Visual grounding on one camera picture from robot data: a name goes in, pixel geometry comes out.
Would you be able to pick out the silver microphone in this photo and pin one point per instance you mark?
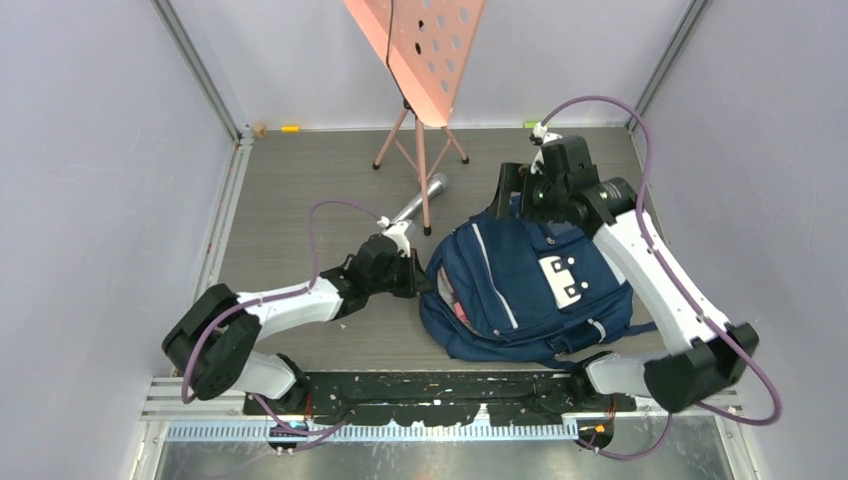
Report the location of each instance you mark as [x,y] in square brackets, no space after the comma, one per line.
[437,184]

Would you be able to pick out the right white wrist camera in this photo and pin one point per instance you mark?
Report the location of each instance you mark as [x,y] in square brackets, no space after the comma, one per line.
[538,137]

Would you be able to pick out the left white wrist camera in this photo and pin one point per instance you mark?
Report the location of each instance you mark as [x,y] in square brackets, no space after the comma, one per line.
[399,232]

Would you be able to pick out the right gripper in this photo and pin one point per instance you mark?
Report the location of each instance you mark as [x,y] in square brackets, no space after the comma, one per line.
[518,177]

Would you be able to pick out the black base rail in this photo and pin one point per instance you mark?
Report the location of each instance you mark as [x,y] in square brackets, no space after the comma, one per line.
[442,398]

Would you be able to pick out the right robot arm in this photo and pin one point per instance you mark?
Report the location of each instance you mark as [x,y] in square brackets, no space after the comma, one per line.
[704,353]

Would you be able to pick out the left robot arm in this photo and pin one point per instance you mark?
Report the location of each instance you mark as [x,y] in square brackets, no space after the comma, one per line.
[213,345]

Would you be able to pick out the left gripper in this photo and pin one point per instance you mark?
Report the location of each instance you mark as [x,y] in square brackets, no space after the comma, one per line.
[415,280]

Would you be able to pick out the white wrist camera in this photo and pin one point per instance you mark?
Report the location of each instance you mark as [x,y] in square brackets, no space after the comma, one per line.
[399,232]
[538,137]

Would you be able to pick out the small wooden block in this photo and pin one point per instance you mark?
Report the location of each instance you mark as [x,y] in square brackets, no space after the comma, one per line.
[259,130]

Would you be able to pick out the pink music stand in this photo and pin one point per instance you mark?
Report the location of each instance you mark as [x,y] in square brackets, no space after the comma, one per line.
[424,46]

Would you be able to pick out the navy blue student backpack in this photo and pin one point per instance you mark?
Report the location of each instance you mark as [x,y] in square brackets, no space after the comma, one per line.
[533,293]

